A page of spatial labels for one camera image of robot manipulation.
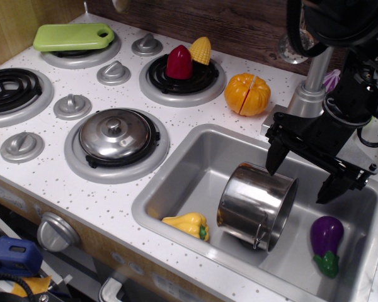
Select black coil burner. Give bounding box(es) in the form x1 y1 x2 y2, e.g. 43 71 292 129
147 54 219 94
0 68 42 113

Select silver toy faucet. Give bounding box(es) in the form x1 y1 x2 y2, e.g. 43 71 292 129
261 47 376 172

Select silver stove knob front left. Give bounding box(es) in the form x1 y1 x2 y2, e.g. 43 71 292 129
0 132 45 164

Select purple white toy vegetable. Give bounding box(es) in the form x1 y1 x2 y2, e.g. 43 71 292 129
323 69 341 92

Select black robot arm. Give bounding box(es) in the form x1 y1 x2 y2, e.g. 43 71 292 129
265 1 378 204

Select silver oven door handle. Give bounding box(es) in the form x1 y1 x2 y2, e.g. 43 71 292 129
98 277 125 302

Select black coil burner back right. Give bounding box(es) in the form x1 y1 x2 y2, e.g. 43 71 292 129
147 54 219 94

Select silver sink basin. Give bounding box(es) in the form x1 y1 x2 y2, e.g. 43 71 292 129
132 125 378 301

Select silver stove knob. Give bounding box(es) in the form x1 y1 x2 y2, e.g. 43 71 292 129
96 60 131 86
54 94 92 120
0 132 45 164
131 33 163 57

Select red toy pepper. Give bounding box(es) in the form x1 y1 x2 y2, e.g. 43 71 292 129
165 45 193 80

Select orange toy pumpkin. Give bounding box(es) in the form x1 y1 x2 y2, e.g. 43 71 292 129
224 73 271 116

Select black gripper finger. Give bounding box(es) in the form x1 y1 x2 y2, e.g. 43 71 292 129
316 175 350 204
265 138 289 176

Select silver oven dial knob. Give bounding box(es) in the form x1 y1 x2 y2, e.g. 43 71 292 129
37 212 80 252

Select yellow toy corn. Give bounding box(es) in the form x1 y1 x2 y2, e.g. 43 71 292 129
189 36 211 65

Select silver stove knob centre left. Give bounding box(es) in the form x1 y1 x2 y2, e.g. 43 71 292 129
54 94 92 120

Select blue clamp tool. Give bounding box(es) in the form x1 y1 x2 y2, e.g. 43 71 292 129
0 237 43 277

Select stainless steel pot lid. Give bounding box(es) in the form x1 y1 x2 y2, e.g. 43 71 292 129
79 108 156 162

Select silver stove knob back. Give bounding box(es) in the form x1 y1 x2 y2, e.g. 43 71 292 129
131 33 163 57

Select green plastic cutting board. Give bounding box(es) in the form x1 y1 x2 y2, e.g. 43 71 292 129
33 23 115 52

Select silver stove knob middle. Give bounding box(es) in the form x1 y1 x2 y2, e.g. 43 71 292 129
96 60 131 86

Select purple toy eggplant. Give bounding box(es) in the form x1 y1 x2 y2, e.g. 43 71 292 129
310 216 344 278

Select yellow toy bell pepper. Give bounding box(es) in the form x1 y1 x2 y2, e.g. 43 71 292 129
161 212 209 242

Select black coil burner left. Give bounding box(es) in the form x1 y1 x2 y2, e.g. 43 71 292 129
0 68 42 113

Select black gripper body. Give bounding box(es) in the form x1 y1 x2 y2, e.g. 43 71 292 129
266 112 378 191

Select hanging metal strainer spoon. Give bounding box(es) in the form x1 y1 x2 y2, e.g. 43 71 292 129
278 25 314 64

